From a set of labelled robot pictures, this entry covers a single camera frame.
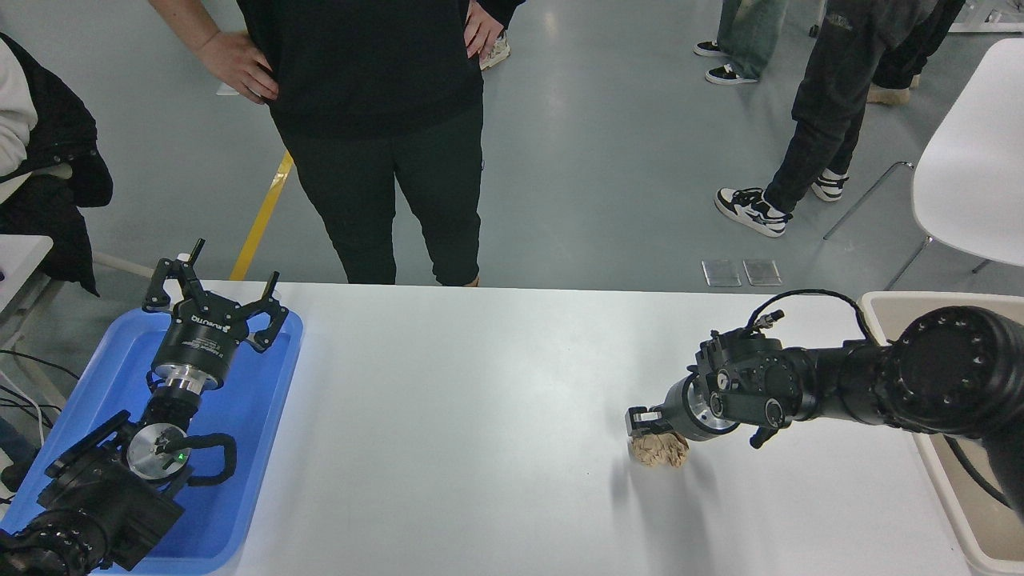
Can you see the seated person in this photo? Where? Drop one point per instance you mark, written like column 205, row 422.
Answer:
column 48, row 160

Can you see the white metal frame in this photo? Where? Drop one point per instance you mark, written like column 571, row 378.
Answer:
column 992, row 24

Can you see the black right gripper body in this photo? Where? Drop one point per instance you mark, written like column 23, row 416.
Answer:
column 678, row 412

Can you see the standing person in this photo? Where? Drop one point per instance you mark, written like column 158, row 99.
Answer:
column 368, row 120

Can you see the large pale bin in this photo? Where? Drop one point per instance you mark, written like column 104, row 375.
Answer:
column 888, row 308

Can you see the person's left hand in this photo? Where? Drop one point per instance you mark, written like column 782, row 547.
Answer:
column 484, row 28

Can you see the white chair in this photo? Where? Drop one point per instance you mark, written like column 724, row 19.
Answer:
column 976, row 160

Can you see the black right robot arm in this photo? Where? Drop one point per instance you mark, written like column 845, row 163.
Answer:
column 944, row 368

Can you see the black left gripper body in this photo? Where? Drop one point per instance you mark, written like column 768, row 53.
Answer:
column 198, row 340

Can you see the blue plastic tray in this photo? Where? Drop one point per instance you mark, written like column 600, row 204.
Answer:
column 256, row 400

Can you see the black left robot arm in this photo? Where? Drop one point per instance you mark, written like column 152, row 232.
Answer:
column 96, row 496

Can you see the person's right hand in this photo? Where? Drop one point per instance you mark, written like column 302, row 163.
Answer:
column 240, row 68

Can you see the metal floor plate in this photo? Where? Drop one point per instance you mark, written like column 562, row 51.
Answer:
column 722, row 273
column 762, row 273

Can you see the person's right forearm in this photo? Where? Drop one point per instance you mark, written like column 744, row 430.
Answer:
column 180, row 16

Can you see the tan paper ball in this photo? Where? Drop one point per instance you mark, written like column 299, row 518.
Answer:
column 660, row 452

